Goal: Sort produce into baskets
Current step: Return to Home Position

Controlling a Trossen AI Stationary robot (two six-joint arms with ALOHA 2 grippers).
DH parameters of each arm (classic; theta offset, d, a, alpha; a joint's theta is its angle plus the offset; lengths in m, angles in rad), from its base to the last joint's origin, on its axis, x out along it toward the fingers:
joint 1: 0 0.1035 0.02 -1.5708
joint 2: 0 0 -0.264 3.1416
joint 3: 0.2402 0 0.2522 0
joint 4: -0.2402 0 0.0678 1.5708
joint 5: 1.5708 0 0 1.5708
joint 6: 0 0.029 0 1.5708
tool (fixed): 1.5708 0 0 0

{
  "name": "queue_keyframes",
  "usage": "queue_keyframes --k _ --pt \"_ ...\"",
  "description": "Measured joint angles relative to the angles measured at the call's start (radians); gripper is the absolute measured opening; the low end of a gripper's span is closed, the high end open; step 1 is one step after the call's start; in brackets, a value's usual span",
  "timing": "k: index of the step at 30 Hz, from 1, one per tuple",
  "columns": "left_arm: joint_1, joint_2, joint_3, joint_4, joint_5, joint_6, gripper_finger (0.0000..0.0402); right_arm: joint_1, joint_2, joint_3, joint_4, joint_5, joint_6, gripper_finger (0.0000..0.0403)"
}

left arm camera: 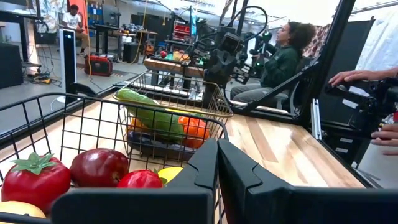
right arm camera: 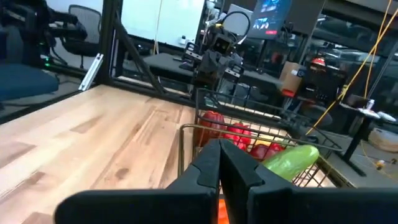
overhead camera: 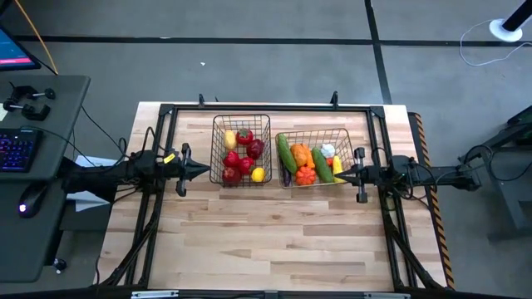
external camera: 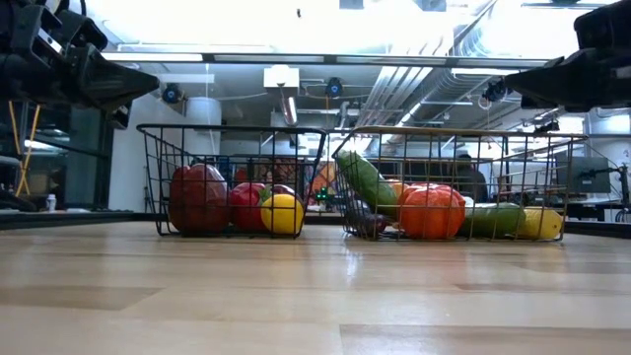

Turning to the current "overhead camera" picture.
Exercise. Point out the purple backlit keyboard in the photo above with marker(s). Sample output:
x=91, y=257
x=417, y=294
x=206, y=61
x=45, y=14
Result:
x=16, y=149

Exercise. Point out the silver metal bracket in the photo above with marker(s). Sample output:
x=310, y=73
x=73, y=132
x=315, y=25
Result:
x=154, y=294
x=386, y=295

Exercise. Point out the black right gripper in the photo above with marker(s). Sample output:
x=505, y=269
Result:
x=362, y=178

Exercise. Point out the yellow tag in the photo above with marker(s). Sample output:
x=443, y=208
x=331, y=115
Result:
x=169, y=158

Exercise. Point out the red toy tomato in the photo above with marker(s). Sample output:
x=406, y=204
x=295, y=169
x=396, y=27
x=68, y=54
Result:
x=231, y=158

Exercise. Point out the white toy garlic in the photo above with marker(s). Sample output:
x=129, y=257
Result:
x=328, y=150

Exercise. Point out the purple toy eggplant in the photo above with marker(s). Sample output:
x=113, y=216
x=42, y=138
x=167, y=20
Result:
x=286, y=177

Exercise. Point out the yellow toy corn cob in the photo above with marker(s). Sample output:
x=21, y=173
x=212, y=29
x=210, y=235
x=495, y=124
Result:
x=337, y=168

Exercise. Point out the orange toy pumpkin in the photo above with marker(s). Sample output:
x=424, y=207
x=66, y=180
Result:
x=305, y=175

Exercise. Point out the dark red toy apple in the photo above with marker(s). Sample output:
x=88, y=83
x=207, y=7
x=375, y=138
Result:
x=255, y=148

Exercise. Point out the bright yellow toy lemon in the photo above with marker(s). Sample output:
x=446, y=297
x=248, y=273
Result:
x=258, y=174

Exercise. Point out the white paper sheet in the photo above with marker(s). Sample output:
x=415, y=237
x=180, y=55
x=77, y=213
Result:
x=85, y=203

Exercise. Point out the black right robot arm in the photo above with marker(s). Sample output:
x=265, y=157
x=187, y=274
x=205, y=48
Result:
x=436, y=174

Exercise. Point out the black computer mouse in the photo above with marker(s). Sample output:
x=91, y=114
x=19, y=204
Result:
x=31, y=199

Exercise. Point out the black table clamp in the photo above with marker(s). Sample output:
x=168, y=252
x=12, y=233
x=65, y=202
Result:
x=201, y=100
x=334, y=99

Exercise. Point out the green toy cucumber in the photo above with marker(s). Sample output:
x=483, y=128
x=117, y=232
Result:
x=287, y=153
x=322, y=165

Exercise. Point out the desk monitor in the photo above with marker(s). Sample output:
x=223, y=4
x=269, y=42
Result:
x=12, y=52

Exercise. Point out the black yellow hazard strip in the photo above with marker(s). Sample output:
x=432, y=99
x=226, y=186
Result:
x=436, y=207

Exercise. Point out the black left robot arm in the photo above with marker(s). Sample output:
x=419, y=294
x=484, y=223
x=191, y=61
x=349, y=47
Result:
x=108, y=178

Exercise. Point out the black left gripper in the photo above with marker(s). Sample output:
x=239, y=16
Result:
x=185, y=176

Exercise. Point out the white round base pole stand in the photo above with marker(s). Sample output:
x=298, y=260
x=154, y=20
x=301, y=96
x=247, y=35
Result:
x=505, y=29

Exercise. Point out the dark metal stand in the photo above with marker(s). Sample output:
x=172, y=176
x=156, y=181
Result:
x=507, y=199

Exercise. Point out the black computer desk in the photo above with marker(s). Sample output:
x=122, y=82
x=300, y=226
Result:
x=54, y=124

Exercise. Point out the small black knob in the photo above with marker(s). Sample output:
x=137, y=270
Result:
x=59, y=264

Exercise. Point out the red tomato with green calyx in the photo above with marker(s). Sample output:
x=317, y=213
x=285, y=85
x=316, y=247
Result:
x=244, y=137

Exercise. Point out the black C-clamp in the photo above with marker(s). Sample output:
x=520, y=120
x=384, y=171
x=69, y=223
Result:
x=31, y=111
x=25, y=92

